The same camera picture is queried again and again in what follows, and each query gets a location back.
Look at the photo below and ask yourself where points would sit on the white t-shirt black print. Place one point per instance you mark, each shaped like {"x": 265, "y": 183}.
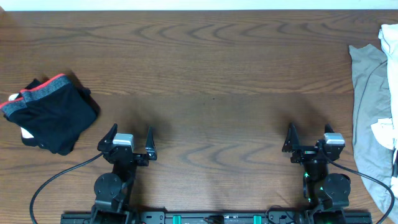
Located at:
{"x": 391, "y": 77}

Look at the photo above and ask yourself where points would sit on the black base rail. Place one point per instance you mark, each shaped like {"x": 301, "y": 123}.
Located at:
{"x": 273, "y": 216}

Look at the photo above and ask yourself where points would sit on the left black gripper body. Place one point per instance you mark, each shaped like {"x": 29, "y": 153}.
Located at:
{"x": 130, "y": 155}

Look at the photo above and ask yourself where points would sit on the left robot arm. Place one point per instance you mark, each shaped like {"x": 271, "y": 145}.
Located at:
{"x": 113, "y": 189}

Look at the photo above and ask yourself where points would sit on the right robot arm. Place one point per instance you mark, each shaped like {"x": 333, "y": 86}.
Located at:
{"x": 327, "y": 193}

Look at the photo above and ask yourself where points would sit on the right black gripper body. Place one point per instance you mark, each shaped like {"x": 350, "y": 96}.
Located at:
{"x": 305, "y": 154}

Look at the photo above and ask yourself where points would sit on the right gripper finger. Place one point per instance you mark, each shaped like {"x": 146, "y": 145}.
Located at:
{"x": 328, "y": 129}
{"x": 291, "y": 143}

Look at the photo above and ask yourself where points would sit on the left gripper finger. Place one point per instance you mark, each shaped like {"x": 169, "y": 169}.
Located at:
{"x": 108, "y": 138}
{"x": 150, "y": 145}

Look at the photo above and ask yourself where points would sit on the grey-beige shirt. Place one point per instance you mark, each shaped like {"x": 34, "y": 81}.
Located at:
{"x": 372, "y": 120}

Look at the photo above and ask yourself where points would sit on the black folded shorts red waistband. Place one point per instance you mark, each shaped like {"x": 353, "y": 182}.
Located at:
{"x": 52, "y": 114}

